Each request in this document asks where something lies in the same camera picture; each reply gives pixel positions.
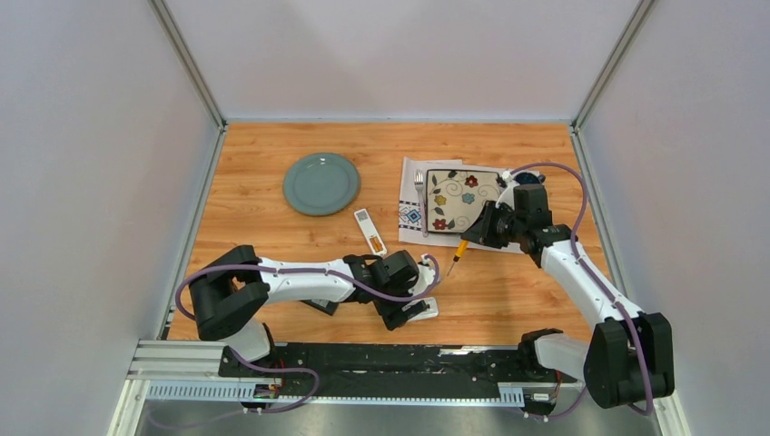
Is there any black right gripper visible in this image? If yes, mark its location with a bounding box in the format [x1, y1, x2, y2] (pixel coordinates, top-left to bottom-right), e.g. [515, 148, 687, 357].
[461, 200, 525, 249]

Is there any yellow handled screwdriver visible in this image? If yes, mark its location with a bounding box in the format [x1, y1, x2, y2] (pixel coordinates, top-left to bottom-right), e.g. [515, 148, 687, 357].
[445, 240, 469, 277]

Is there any short white remote control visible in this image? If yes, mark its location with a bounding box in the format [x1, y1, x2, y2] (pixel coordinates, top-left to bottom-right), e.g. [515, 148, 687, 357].
[402, 297, 439, 322]

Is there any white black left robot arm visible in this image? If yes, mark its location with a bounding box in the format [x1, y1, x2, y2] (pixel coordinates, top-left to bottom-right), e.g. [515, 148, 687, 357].
[175, 245, 440, 377]

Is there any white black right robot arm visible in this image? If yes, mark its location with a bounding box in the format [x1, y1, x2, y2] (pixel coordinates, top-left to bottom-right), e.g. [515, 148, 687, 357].
[460, 183, 676, 409]

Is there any long white remote control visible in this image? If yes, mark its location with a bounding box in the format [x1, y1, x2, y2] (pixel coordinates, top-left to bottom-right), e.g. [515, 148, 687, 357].
[353, 209, 388, 257]

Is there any black remote control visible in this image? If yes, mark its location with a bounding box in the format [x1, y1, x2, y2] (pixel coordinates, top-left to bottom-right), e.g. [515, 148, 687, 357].
[302, 299, 340, 316]

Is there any white patterned placemat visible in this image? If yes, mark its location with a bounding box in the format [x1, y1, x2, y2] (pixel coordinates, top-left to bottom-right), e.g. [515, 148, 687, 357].
[398, 157, 513, 247]

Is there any floral square ceramic plate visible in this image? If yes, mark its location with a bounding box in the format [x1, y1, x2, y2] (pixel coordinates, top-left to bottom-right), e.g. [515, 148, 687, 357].
[426, 169, 501, 233]

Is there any silver fork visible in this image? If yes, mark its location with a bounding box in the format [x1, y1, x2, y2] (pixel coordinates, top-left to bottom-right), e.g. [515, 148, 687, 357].
[414, 169, 429, 238]

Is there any teal round plate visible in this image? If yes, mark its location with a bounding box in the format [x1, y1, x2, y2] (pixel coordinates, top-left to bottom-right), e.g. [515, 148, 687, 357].
[282, 153, 361, 216]

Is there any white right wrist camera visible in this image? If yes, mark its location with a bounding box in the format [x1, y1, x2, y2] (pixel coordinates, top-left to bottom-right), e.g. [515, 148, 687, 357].
[496, 170, 518, 207]

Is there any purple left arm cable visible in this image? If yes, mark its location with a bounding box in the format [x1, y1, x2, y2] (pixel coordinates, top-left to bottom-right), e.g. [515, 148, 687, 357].
[174, 255, 442, 322]

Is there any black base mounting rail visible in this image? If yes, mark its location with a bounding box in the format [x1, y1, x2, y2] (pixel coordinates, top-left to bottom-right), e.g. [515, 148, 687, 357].
[218, 342, 582, 414]

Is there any aluminium frame rail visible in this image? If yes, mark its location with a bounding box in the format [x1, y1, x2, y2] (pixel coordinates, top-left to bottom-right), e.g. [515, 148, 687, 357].
[126, 340, 232, 382]

